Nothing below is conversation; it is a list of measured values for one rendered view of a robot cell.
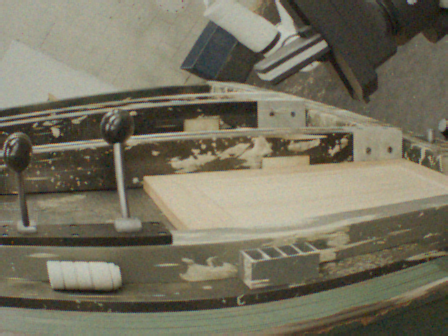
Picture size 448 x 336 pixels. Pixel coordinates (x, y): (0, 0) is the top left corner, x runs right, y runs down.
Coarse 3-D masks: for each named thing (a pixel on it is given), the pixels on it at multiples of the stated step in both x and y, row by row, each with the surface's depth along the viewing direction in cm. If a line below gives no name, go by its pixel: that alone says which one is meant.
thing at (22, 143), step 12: (12, 144) 52; (24, 144) 52; (12, 156) 52; (24, 156) 52; (12, 168) 52; (24, 168) 53; (24, 192) 56; (24, 204) 57; (24, 216) 58; (24, 228) 59; (36, 228) 60
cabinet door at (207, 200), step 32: (384, 160) 114; (160, 192) 93; (192, 192) 93; (224, 192) 94; (256, 192) 94; (288, 192) 93; (320, 192) 93; (352, 192) 92; (384, 192) 91; (416, 192) 89; (192, 224) 77; (224, 224) 77
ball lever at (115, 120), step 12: (120, 108) 66; (108, 120) 65; (120, 120) 65; (132, 120) 66; (108, 132) 65; (120, 132) 65; (132, 132) 66; (120, 144) 65; (120, 156) 65; (120, 168) 65; (120, 180) 64; (120, 192) 64; (120, 204) 64; (120, 228) 62; (132, 228) 62
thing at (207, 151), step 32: (288, 128) 114; (320, 128) 115; (352, 128) 116; (384, 128) 118; (0, 160) 96; (32, 160) 98; (64, 160) 100; (96, 160) 101; (128, 160) 103; (160, 160) 104; (192, 160) 106; (224, 160) 107; (256, 160) 108; (320, 160) 112; (352, 160) 113; (0, 192) 97; (32, 192) 99
